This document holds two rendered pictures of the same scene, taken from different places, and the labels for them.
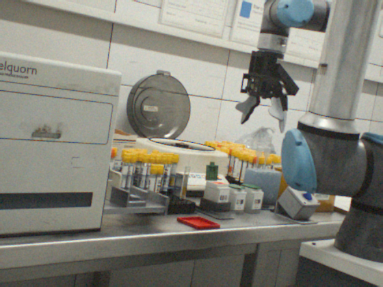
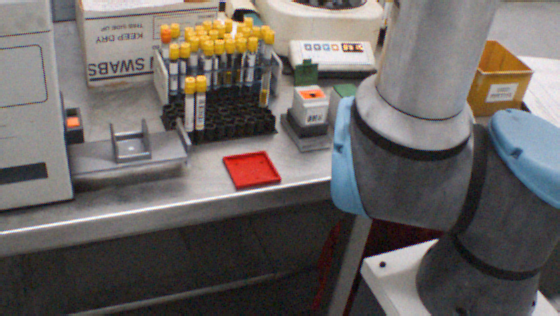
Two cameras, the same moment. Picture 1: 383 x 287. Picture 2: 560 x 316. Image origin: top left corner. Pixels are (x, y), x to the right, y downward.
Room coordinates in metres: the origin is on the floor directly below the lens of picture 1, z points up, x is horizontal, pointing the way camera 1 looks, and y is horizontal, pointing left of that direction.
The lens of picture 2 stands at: (0.68, -0.28, 1.40)
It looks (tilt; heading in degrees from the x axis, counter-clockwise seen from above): 38 degrees down; 17
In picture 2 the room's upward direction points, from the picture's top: 8 degrees clockwise
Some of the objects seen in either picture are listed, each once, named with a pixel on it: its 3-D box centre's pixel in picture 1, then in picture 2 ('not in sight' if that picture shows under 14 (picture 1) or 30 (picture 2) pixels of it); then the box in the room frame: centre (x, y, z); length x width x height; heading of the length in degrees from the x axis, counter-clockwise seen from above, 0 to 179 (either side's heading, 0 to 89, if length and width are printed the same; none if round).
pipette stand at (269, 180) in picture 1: (260, 188); not in sight; (1.61, -0.22, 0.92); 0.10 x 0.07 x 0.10; 128
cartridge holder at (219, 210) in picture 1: (214, 206); (306, 124); (1.42, -0.09, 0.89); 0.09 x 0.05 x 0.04; 44
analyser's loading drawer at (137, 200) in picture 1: (119, 201); (115, 148); (1.18, 0.11, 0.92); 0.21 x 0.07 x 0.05; 134
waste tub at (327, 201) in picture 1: (304, 189); (482, 77); (1.72, -0.35, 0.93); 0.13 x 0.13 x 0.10; 40
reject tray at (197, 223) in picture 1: (198, 223); (251, 169); (1.29, -0.05, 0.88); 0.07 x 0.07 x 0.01; 44
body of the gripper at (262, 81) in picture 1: (264, 75); not in sight; (1.58, -0.17, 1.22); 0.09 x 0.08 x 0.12; 130
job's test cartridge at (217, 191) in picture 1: (216, 195); (308, 110); (1.42, -0.09, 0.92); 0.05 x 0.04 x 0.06; 44
